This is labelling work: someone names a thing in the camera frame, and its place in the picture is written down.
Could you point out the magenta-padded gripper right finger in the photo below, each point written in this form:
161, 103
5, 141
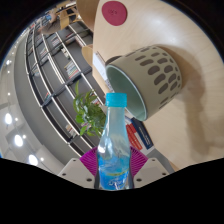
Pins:
151, 171

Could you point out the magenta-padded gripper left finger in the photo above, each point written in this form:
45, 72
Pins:
75, 173

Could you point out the clear bottle with blue cap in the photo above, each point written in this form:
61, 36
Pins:
114, 150

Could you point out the red book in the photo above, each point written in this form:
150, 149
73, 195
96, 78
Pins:
135, 140

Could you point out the dark blue book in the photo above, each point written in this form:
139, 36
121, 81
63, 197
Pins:
145, 135

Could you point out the leafy green potted plant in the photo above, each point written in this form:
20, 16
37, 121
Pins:
88, 115

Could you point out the grey shelf unit with books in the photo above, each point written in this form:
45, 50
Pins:
53, 83

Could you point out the grey patterned mug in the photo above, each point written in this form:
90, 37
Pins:
156, 76

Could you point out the round-backed wooden chair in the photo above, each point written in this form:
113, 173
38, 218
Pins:
87, 55
87, 13

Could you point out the flat round red coaster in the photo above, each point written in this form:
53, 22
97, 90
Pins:
114, 12

